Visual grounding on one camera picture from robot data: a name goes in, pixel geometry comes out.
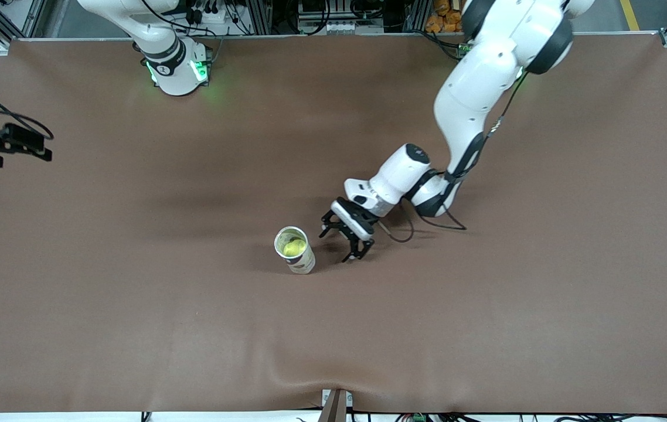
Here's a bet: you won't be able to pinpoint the Roland Garros yellow tennis ball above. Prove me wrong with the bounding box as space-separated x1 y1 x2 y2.
279 235 307 259

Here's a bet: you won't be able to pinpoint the Wilson tennis ball can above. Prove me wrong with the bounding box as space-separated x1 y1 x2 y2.
274 226 317 275

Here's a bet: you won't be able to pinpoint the brown table mat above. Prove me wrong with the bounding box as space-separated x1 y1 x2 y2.
0 34 667 414

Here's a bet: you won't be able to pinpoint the white terminal block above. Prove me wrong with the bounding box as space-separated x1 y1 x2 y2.
298 18 359 35

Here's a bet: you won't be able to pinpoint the orange snack bags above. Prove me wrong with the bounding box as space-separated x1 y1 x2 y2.
426 0 467 34

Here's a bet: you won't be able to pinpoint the white power strip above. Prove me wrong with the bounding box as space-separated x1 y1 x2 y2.
184 0 234 25

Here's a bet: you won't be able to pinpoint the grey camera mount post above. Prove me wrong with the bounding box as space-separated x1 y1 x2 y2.
317 389 354 422

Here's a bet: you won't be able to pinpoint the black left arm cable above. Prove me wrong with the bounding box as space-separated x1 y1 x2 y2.
377 64 530 244

